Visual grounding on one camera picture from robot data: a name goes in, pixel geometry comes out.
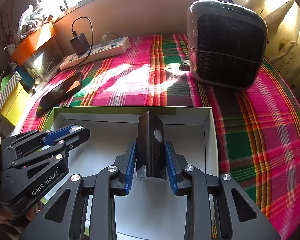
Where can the striped box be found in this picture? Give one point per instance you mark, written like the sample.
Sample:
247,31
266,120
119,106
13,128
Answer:
10,86

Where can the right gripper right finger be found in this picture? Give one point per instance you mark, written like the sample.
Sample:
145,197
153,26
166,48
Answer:
215,200

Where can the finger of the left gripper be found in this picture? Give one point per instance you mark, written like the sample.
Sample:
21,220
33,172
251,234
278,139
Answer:
24,143
66,138

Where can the green shallow cardboard box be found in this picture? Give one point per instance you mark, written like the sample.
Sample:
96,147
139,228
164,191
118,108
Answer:
150,210

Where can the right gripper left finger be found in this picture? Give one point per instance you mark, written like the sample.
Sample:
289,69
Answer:
63,216

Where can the cream heart curtain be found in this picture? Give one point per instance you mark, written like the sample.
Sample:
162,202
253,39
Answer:
283,44

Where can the pink black mini heater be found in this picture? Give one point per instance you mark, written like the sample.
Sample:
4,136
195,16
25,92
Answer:
226,43

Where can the yellow box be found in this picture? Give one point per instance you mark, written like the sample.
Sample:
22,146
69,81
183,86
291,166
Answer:
15,105

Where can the plaid tablecloth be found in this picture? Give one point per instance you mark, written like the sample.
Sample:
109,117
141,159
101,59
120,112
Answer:
258,129

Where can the orange planter tray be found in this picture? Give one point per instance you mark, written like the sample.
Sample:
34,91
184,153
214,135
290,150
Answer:
32,43

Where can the black charger adapter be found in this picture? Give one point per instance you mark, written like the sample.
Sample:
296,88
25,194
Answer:
79,43

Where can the black smartphone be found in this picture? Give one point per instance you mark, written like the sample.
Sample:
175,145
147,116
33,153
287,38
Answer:
63,91

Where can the white plug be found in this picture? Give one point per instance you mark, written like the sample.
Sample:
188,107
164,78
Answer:
105,40

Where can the white power strip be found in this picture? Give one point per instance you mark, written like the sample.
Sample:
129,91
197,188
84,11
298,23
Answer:
115,47

